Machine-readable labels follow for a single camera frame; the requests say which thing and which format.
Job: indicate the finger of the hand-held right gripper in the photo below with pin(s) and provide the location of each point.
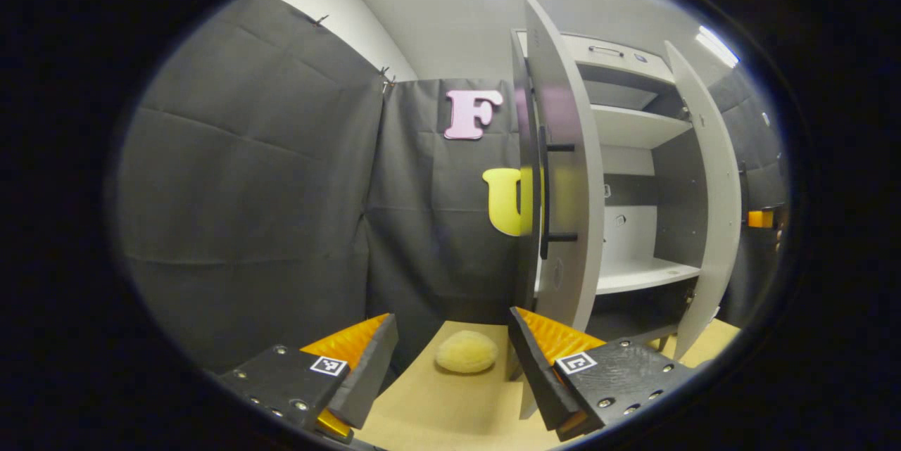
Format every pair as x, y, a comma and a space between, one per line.
760, 219

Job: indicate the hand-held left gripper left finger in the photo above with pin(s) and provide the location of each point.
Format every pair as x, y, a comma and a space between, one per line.
366, 373

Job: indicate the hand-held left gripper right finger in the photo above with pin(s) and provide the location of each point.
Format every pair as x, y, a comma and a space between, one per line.
538, 373

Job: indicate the grey cabinet door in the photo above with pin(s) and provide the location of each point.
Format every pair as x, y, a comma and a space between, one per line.
718, 191
570, 226

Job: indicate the grey cabinet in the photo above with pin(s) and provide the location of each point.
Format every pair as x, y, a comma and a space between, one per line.
633, 127

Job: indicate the grey cabinet drawer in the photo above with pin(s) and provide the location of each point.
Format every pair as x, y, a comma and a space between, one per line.
619, 53

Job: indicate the yellow fuzzy round lump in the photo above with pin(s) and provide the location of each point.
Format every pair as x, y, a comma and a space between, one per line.
466, 352

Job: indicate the small ceiling light panel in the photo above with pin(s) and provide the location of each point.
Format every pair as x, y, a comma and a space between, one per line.
718, 47

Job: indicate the black backdrop cloth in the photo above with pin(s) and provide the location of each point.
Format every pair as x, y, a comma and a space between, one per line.
246, 191

